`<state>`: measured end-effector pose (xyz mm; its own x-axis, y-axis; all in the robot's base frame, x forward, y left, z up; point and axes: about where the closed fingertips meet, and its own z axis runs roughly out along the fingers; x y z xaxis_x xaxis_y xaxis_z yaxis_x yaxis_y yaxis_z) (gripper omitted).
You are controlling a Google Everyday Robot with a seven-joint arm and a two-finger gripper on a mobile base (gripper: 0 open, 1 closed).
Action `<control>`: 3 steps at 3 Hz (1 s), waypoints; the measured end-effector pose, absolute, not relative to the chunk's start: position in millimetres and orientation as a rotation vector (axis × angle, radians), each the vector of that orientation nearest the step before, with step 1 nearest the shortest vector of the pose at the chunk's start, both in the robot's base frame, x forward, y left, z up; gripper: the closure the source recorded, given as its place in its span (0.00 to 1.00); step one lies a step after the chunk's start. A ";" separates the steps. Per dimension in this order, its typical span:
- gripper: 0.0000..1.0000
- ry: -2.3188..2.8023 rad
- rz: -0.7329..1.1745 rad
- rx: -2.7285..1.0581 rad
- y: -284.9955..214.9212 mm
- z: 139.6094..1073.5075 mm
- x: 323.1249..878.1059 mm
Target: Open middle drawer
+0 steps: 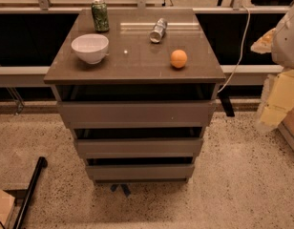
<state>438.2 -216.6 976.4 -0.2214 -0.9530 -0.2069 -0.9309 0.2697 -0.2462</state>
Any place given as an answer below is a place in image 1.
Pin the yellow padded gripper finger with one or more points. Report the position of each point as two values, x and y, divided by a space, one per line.
264 43
277 100

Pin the grey drawer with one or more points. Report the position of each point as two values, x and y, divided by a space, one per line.
168 147
104 115
140 172

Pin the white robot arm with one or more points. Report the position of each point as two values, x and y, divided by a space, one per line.
282 50

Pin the grey drawer cabinet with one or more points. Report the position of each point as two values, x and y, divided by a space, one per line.
137 70

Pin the grey top drawer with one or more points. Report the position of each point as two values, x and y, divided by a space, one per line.
104 115

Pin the grey bottom drawer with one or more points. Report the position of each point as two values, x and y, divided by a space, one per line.
140 172

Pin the cardboard box right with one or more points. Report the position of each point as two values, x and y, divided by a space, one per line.
287 128

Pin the cardboard box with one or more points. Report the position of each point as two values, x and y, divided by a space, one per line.
7 203
287 128

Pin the orange fruit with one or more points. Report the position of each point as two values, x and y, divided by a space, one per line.
178 59

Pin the silver can lying down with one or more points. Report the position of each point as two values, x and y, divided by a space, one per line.
158 30

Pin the green soda can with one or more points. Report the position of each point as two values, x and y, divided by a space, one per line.
100 16

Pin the white ceramic bowl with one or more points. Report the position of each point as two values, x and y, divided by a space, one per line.
91 48

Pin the black metal bar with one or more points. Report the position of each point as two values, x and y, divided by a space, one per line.
41 163

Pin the cardboard box bottom left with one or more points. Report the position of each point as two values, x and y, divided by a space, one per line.
7 203

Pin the metal railing frame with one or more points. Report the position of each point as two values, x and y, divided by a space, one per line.
32 76

